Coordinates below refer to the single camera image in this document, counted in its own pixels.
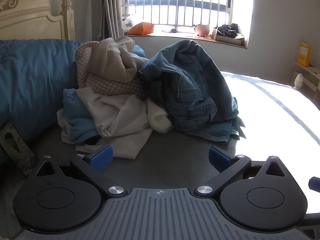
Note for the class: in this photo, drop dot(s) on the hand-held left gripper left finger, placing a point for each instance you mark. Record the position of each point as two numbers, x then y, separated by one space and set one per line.
100 157

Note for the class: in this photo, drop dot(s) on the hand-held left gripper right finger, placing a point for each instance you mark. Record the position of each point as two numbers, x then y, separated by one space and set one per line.
220 157

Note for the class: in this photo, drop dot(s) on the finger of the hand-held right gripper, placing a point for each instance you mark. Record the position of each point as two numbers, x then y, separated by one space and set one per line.
315 183

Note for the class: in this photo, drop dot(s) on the blue denim jeans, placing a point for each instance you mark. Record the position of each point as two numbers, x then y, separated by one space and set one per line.
190 92

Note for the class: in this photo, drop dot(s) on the black garment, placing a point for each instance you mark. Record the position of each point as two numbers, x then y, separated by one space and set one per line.
92 140

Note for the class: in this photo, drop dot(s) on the white cotton garment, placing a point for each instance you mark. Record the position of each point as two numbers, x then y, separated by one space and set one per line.
120 120

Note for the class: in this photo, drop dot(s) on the light blue garment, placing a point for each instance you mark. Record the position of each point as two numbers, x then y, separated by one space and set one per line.
77 120

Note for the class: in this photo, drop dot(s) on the grey bed blanket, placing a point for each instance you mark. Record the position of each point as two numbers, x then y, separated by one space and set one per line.
175 160

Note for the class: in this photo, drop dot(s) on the pink houndstooth garment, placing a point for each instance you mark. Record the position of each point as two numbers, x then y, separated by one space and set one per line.
112 88

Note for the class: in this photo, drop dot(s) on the white fleece garment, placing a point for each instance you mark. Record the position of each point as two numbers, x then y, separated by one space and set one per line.
160 120

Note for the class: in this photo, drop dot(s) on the black smartphone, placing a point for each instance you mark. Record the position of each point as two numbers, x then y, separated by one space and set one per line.
17 150

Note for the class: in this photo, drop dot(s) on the beige hoodie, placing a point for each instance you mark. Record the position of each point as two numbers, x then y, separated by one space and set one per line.
110 60

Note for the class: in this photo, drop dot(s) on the blue duvet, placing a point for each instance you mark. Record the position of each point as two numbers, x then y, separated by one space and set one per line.
32 80

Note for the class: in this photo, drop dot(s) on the white carved ornament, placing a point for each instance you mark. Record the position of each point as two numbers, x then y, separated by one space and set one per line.
298 80

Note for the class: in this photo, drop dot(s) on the cardboard box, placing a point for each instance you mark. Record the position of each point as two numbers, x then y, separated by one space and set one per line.
230 40

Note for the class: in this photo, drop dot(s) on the dark cloth bundle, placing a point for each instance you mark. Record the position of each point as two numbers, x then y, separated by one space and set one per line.
227 30

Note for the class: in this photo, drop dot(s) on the yellow box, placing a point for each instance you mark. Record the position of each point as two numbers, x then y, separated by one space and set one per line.
303 55

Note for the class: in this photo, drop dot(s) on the clay pot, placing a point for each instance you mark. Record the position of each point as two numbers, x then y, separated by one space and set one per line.
202 29

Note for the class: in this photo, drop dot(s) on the white plastic bag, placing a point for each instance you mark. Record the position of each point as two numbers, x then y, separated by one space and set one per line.
127 23

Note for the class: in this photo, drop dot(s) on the grey curtain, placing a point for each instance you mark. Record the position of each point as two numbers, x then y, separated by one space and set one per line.
110 10

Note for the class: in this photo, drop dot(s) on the cream carved headboard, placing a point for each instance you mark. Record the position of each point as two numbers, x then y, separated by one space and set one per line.
30 17

